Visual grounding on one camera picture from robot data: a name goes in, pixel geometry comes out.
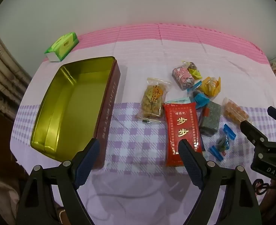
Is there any clear orange snack packet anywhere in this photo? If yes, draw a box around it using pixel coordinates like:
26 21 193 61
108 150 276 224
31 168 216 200
222 97 250 123

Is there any light blue cracker packet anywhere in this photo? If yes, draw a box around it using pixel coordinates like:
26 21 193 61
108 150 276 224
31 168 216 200
168 97 192 104

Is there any gold and maroon tin box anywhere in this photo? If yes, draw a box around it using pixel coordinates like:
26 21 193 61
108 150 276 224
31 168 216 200
30 56 121 170

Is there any pink patterned snack packet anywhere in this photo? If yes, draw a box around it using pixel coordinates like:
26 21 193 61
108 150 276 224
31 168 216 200
172 61 203 91

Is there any blue-ended wrapped candy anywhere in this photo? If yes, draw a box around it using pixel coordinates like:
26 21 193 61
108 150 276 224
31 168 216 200
209 124 236 162

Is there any green tissue pack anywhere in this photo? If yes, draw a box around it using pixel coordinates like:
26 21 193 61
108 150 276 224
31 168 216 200
44 32 79 62

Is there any dark cable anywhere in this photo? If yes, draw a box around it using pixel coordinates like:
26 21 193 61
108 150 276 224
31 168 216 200
253 179 273 195

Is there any yellow snack packet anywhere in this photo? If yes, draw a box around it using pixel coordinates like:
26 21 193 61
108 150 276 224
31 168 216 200
198 76 222 98

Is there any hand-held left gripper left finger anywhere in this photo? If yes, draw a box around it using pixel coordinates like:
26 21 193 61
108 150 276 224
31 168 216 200
16 138 100 225

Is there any beige patterned curtain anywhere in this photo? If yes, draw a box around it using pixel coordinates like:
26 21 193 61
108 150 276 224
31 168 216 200
0 21 33 122

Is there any grey-green snack packet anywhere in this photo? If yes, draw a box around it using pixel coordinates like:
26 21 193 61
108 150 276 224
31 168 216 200
199 101 222 135

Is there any pink and purple checked cloth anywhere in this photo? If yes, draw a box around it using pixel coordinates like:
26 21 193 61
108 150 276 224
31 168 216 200
10 23 276 225

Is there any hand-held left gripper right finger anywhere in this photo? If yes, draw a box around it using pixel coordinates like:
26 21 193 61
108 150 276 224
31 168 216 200
178 139 263 225

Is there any red snack packet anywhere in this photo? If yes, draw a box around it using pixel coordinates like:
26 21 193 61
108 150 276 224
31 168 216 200
163 102 204 167

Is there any clear fried twist snack packet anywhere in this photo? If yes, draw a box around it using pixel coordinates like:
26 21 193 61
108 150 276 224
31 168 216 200
137 77 172 123

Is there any blue snack packet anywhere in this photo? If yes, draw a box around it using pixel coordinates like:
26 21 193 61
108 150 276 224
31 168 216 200
187 82 210 109

